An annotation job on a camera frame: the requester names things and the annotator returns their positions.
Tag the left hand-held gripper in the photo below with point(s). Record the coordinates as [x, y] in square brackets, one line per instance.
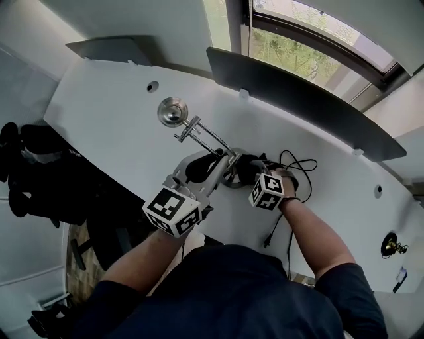
[172, 212]

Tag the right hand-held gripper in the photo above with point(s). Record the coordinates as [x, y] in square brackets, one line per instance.
[266, 192]

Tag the silver desk lamp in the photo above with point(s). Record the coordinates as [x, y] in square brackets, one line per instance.
[172, 111]

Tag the person's right forearm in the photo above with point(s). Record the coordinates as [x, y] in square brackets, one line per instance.
[314, 231]

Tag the person's left forearm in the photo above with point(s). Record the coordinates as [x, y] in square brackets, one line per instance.
[142, 258]

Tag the black divider panel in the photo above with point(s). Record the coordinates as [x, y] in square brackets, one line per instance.
[298, 99]

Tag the dark grey panel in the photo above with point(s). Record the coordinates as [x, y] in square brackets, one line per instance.
[112, 49]

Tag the person's right hand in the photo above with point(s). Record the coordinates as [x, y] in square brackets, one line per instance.
[289, 185]

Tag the person's dark blue shirt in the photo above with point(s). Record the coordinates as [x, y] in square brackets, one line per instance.
[232, 298]

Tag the black office chair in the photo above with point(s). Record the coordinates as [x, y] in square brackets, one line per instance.
[66, 198]

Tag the small white blue card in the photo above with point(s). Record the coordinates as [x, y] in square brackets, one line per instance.
[402, 274]

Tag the small black device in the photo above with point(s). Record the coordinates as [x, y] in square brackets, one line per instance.
[396, 286]

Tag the wide grey roller blind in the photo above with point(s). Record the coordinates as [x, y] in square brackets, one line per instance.
[149, 20]

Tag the narrow grey roller blind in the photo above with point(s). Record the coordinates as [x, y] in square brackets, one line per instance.
[381, 26]

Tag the dark window frame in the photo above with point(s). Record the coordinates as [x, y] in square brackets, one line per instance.
[364, 66]

